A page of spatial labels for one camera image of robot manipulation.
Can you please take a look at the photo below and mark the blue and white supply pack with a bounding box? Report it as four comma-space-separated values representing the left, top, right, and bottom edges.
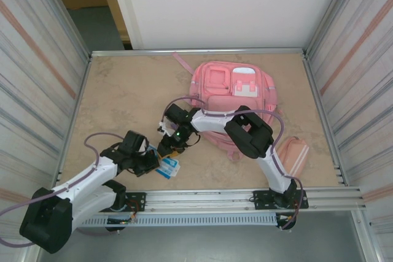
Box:
153, 147, 182, 180

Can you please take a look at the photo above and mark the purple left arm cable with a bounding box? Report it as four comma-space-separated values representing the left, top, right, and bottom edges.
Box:
0, 132, 127, 248

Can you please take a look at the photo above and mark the aluminium frame post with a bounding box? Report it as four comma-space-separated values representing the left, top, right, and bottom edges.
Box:
42, 0, 93, 59
302, 0, 362, 56

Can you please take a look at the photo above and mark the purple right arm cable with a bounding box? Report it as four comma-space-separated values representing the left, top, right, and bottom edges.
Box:
161, 96, 305, 231

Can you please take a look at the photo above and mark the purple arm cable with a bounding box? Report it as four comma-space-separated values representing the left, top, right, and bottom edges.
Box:
161, 96, 305, 231
0, 132, 127, 248

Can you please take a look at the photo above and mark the pink backpack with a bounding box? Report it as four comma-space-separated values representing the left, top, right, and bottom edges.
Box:
171, 52, 282, 161

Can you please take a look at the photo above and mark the slotted grey cable duct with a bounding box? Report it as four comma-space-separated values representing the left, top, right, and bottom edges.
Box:
81, 214, 279, 228

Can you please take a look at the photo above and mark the small green circuit board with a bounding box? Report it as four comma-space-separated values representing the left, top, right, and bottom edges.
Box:
106, 216, 138, 225

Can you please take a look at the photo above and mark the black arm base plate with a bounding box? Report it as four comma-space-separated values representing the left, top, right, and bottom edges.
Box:
116, 191, 147, 213
252, 188, 309, 211

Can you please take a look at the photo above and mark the pink striped pencil case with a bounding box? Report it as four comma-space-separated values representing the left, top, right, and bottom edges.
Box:
278, 136, 310, 177

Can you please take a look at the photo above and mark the white door frame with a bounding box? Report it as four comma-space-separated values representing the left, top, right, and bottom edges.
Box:
106, 0, 144, 50

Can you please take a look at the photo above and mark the wide aluminium mounting rail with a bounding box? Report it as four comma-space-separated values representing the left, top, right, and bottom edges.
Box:
35, 185, 368, 215

